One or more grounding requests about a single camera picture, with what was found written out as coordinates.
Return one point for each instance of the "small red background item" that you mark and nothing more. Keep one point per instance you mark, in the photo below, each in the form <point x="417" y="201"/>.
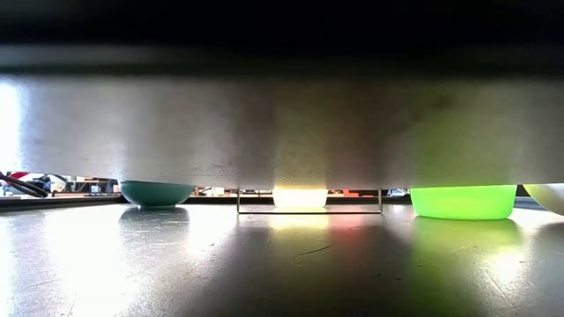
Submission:
<point x="350" y="192"/>

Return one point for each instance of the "pale yellow plastic bowl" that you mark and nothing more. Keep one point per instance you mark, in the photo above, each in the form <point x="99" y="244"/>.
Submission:
<point x="299" y="197"/>

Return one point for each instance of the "yellow-green plastic bowl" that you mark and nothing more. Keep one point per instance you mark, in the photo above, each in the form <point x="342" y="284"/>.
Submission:
<point x="462" y="201"/>

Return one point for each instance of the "teal bowl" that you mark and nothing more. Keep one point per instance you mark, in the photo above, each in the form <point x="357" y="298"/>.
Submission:
<point x="156" y="193"/>

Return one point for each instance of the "white bowl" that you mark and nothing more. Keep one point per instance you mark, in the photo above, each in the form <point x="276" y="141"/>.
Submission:
<point x="548" y="196"/>

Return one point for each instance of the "white background object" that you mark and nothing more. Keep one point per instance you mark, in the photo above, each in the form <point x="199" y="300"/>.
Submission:
<point x="396" y="192"/>

